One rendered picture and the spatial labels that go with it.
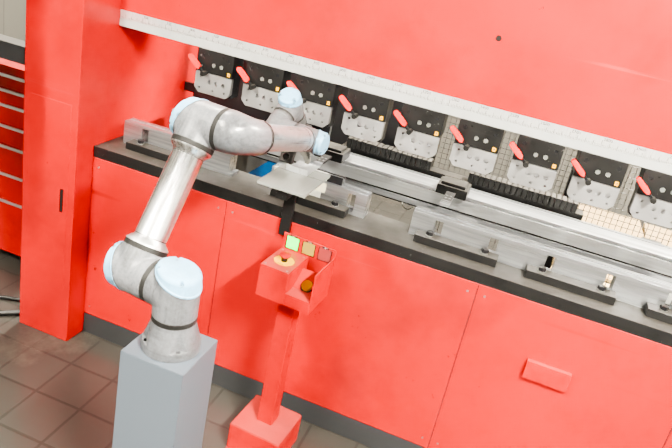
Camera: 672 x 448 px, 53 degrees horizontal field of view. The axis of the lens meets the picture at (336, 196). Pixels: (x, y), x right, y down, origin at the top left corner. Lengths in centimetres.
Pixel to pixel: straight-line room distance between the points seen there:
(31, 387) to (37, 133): 98
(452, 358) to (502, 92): 95
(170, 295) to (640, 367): 154
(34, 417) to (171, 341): 114
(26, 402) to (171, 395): 116
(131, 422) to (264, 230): 92
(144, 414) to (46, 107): 135
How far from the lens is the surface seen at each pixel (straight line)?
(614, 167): 230
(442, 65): 228
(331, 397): 274
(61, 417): 279
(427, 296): 240
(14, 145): 344
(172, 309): 169
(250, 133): 172
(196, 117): 176
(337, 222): 241
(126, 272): 175
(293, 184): 232
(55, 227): 292
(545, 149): 229
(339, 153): 267
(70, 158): 276
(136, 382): 182
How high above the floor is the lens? 184
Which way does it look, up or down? 22 degrees down
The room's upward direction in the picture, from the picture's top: 12 degrees clockwise
